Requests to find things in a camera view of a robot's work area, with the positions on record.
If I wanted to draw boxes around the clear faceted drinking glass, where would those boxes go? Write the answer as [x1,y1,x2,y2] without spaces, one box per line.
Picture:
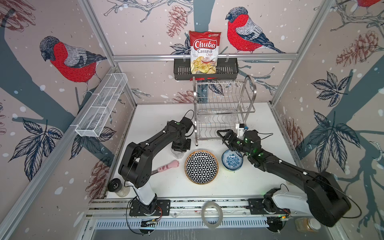
[171,148,186,160]

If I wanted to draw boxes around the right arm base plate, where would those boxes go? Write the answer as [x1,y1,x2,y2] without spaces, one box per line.
[247,199,291,215]

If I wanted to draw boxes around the black lid shaker bottle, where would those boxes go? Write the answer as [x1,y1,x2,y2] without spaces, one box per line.
[107,178,130,198]

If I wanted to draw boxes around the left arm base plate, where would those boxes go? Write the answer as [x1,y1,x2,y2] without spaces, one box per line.
[128,199,171,217]

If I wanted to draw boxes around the blue floral white bowl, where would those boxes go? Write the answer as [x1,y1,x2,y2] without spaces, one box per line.
[222,150,244,172]

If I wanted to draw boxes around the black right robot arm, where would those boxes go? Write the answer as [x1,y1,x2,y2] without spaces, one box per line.
[217,129,351,227]

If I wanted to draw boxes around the white patterned plate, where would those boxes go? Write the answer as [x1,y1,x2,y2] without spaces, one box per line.
[184,150,219,185]

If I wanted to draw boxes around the white wire mesh basket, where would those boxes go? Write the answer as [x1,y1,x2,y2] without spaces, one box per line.
[75,73,128,138]

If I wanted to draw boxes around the glass jar white lid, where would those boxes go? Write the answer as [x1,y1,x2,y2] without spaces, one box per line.
[295,218,321,233]

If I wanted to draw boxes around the black wall shelf basket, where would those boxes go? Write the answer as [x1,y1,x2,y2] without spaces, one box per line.
[174,58,239,81]

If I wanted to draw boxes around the pink cat paw knife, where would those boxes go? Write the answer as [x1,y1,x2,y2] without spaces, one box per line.
[151,160,180,175]

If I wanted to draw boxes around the grey tape roll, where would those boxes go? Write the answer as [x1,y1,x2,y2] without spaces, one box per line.
[201,201,224,230]

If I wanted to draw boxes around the steel two-tier dish rack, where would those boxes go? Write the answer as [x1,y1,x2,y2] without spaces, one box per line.
[193,75,257,146]

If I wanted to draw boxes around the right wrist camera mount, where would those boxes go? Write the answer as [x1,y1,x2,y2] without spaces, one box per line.
[235,123,249,139]

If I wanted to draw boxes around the Chuba cassava chips bag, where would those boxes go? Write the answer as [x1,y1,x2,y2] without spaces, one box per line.
[190,31,221,74]

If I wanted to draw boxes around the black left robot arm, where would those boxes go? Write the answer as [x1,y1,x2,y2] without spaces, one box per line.
[118,117,194,212]

